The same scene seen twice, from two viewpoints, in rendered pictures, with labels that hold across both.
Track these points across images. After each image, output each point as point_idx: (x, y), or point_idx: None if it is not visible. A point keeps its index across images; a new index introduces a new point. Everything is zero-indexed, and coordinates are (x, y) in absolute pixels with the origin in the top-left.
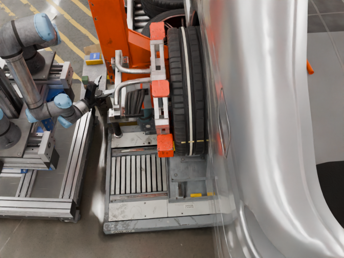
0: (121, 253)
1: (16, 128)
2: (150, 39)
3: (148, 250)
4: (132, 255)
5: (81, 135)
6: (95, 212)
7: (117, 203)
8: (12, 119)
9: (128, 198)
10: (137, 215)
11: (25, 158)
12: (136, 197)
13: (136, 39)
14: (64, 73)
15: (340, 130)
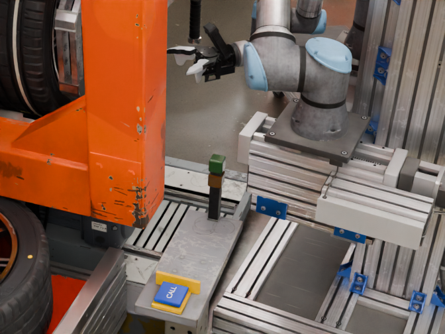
0: (242, 170)
1: (347, 37)
2: (46, 124)
3: (200, 162)
4: (226, 164)
5: (259, 254)
6: (267, 219)
7: (226, 196)
8: (358, 65)
9: (205, 197)
10: (199, 176)
11: None
12: (191, 193)
13: (82, 103)
14: (255, 117)
15: None
